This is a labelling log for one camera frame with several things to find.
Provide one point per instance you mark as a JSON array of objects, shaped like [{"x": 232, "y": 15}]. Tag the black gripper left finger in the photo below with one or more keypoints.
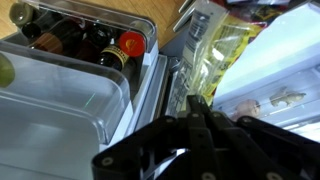
[{"x": 140, "y": 154}]

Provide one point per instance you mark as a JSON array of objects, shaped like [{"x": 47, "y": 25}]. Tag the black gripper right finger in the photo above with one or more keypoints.
[{"x": 267, "y": 152}]

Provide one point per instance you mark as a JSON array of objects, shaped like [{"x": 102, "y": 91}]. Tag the clear plastic food bag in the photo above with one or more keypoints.
[{"x": 218, "y": 34}]

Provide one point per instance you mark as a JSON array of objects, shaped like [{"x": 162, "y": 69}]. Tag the clear top door shelf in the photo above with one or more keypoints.
[{"x": 55, "y": 116}]

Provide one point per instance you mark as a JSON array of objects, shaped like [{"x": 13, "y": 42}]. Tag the clear door shelf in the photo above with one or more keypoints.
[
  {"x": 102, "y": 26},
  {"x": 55, "y": 116}
]

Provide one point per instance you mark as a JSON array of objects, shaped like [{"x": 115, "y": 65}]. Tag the clear lower door shelf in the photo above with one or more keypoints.
[{"x": 102, "y": 26}]

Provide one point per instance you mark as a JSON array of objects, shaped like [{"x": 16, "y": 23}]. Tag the red-cap sauce bottle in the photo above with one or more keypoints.
[{"x": 130, "y": 44}]

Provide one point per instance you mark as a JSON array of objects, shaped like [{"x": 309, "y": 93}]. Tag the dark brown sauce bottle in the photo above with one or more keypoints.
[{"x": 63, "y": 36}]

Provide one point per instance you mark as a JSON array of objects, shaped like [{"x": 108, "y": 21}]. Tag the red-lid glass jar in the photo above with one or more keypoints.
[{"x": 7, "y": 71}]

